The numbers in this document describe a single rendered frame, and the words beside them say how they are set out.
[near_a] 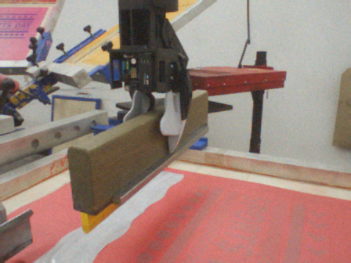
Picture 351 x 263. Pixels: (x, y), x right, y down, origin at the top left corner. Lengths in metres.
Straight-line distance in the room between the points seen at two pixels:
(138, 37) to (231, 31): 2.11
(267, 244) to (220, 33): 2.15
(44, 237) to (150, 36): 0.33
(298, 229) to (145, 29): 0.38
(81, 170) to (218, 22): 2.26
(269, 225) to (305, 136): 1.98
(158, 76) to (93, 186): 0.15
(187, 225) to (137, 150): 0.18
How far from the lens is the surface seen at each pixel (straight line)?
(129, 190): 0.36
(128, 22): 0.41
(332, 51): 2.40
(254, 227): 0.52
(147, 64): 0.38
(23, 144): 0.75
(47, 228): 0.54
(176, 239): 0.48
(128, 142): 0.36
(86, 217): 0.35
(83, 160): 0.32
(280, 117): 2.47
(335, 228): 0.57
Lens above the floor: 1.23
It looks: 15 degrees down
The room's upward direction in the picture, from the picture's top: straight up
